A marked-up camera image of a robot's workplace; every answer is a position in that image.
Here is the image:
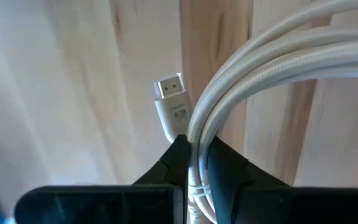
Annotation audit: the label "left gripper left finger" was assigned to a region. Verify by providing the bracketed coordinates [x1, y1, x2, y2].
[14, 134, 193, 224]

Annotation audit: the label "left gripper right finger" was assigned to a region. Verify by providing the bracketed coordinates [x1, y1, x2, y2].
[206, 136, 358, 224]

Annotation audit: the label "white braided HDMI cable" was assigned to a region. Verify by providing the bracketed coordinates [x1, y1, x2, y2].
[152, 0, 358, 224]

